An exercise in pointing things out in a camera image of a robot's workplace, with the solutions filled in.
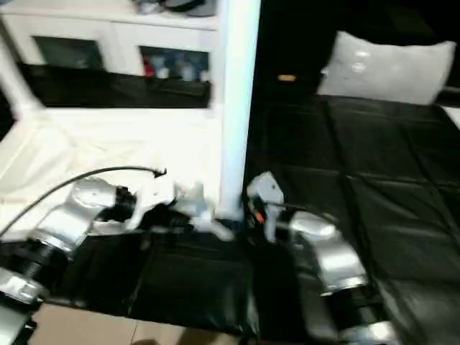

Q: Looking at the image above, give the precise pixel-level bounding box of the black cabinet with gold label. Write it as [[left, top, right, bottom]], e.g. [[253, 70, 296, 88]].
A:
[[259, 0, 339, 101]]

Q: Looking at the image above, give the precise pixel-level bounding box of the black work mat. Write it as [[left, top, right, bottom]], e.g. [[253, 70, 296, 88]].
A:
[[0, 61, 460, 342]]

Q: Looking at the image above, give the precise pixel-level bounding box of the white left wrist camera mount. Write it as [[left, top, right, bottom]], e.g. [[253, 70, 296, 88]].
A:
[[128, 172, 177, 231]]

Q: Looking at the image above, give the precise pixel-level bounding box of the flat white board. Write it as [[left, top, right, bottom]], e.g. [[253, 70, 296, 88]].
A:
[[446, 104, 460, 127]]

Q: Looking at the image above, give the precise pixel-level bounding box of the white plastic table leg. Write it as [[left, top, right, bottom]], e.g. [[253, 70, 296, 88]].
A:
[[218, 0, 262, 220], [0, 32, 40, 119]]

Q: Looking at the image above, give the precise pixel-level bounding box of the white cabinet with glass doors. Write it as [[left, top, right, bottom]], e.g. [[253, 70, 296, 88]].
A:
[[0, 0, 220, 81]]

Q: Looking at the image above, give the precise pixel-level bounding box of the white plastic table top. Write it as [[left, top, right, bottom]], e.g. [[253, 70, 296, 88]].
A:
[[0, 104, 238, 242]]

